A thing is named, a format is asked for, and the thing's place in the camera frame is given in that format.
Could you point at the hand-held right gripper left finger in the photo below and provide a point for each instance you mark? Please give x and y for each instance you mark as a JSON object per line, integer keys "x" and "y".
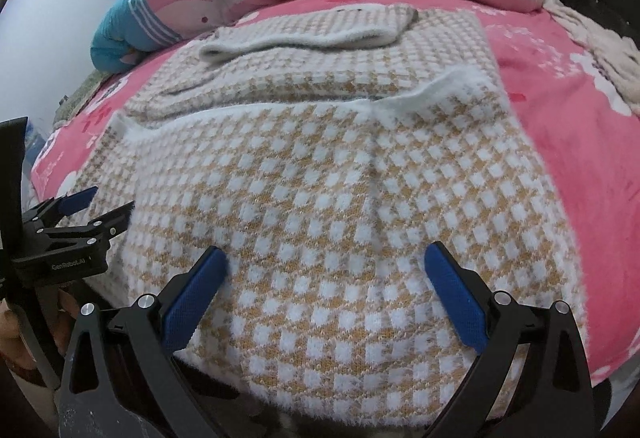
{"x": 195, "y": 303}

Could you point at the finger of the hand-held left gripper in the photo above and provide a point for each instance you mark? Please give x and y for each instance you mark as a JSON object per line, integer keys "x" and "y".
{"x": 75, "y": 200}
{"x": 95, "y": 225}

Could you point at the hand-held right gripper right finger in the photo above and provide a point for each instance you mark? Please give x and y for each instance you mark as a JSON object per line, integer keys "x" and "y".
{"x": 457, "y": 303}

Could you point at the tan white checked knit sweater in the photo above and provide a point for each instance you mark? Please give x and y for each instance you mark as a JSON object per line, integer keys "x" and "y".
{"x": 325, "y": 218}

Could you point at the person's left hand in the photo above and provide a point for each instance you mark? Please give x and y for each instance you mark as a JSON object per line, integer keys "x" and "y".
{"x": 7, "y": 335}

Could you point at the green patterned cloth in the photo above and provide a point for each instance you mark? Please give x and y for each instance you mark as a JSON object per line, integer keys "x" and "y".
{"x": 80, "y": 98}

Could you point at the blue striped pillow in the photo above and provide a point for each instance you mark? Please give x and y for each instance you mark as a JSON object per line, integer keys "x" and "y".
{"x": 125, "y": 28}

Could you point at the pink printed bed sheet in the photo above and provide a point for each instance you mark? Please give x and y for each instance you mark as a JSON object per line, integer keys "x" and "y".
{"x": 565, "y": 118}

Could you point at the cream fuzzy blanket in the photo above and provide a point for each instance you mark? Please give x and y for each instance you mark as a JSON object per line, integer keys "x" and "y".
{"x": 600, "y": 48}

